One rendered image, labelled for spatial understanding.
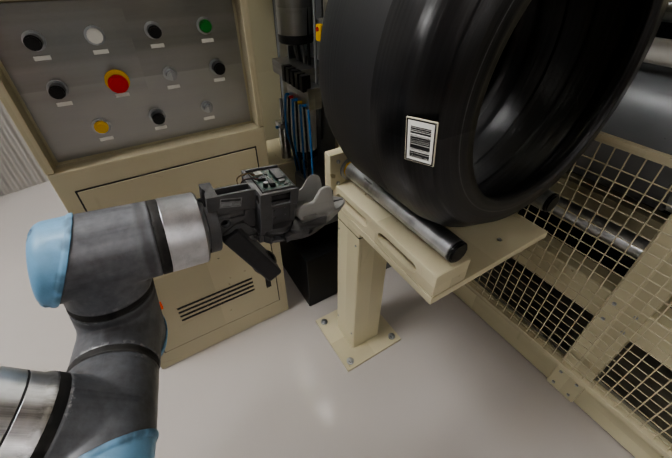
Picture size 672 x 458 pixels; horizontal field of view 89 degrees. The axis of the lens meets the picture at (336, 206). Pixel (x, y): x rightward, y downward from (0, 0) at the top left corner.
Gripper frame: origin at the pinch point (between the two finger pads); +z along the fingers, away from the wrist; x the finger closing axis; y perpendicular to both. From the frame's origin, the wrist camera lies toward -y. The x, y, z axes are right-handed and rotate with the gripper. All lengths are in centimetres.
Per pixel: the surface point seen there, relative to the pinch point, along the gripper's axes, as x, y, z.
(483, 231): -4.0, -14.9, 39.8
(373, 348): 21, -94, 43
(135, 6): 62, 20, -18
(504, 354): -9, -90, 87
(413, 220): -1.7, -6.7, 17.3
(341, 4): 8.3, 27.1, 2.7
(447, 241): -9.7, -6.1, 17.8
